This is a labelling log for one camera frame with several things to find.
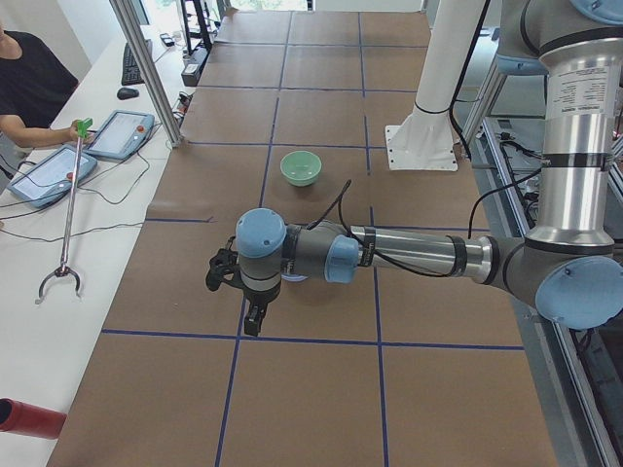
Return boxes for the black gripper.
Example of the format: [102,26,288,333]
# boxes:
[243,290,279,337]

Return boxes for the blue bowl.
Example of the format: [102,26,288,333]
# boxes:
[281,273,307,282]

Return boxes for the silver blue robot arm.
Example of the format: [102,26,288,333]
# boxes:
[234,1,622,336]

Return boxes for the green bowl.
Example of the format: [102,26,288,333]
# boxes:
[279,151,322,187]

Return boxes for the person's hand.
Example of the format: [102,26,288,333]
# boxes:
[67,121,94,145]

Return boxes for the far teach pendant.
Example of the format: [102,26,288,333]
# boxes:
[85,110,155,161]

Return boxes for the teach pendant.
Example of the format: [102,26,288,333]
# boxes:
[8,145,76,208]
[85,110,155,161]

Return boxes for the near teach pendant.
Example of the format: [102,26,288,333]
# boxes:
[8,145,76,208]

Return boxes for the red cylinder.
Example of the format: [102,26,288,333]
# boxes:
[1,398,66,440]

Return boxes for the reacher grabber tool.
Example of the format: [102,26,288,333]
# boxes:
[35,118,92,305]

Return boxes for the black computer mouse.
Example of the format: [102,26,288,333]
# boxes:
[117,87,139,100]

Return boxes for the black keyboard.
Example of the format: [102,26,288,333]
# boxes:
[121,43,144,87]

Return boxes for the person in black shirt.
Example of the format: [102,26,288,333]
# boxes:
[1,29,79,149]

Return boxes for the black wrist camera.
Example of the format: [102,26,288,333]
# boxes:
[205,248,242,292]

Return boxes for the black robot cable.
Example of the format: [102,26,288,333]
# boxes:
[306,179,468,278]

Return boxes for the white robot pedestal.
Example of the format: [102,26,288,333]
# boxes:
[385,0,489,171]

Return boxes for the aluminium frame post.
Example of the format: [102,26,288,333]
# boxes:
[109,0,183,148]

